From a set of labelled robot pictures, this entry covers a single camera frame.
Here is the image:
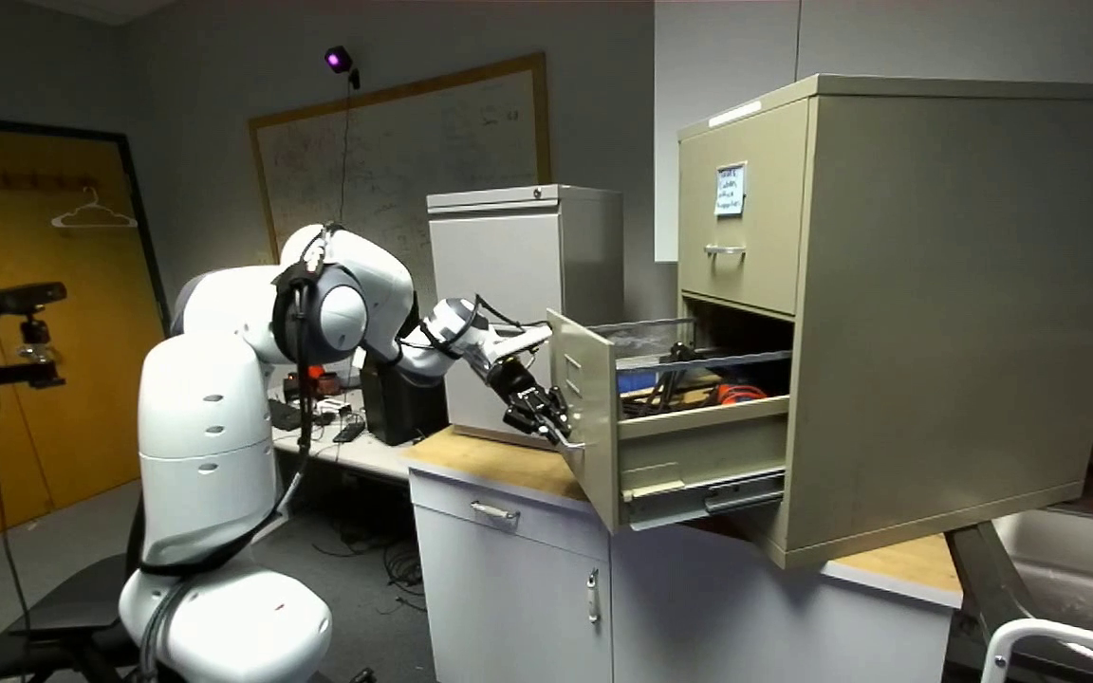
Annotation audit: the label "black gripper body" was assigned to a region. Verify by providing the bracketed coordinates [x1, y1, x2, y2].
[488, 360, 561, 440]

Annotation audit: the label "beige bottom drawer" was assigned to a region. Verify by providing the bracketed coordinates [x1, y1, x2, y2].
[546, 311, 789, 532]

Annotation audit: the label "beige drawer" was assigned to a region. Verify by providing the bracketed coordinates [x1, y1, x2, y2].
[546, 311, 789, 532]
[679, 102, 808, 317]

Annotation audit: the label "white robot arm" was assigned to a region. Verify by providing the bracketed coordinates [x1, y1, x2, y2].
[117, 223, 565, 683]

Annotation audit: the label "tools inside drawer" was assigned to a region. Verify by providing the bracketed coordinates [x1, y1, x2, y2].
[614, 346, 789, 417]

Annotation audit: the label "grey filing cabinet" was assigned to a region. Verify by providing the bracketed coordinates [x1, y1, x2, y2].
[426, 183, 635, 445]

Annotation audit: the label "white base cabinet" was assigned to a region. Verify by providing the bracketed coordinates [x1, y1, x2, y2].
[411, 468, 960, 683]

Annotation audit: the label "beige top drawer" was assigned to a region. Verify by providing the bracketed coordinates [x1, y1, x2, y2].
[679, 102, 808, 317]

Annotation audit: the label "beige filing cabinet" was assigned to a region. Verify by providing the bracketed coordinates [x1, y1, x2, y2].
[674, 70, 1093, 578]

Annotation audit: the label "black box on desk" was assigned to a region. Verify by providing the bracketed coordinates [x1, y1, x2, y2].
[361, 360, 446, 445]

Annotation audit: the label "framed whiteboard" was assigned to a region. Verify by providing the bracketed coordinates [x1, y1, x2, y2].
[251, 51, 552, 290]

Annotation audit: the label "black office chair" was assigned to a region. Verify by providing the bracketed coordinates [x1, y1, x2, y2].
[0, 554, 135, 683]

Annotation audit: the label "yellow door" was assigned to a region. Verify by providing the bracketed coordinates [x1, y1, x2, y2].
[0, 123, 165, 528]

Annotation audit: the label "steel sink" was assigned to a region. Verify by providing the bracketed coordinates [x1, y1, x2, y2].
[944, 505, 1093, 683]

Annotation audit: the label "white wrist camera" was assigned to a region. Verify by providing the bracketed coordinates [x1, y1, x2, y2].
[476, 326, 550, 365]

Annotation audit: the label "purple lit ceiling camera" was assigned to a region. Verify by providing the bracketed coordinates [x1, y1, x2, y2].
[323, 46, 361, 89]

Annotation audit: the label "black camera on stand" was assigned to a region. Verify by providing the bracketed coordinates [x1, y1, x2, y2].
[0, 277, 73, 397]

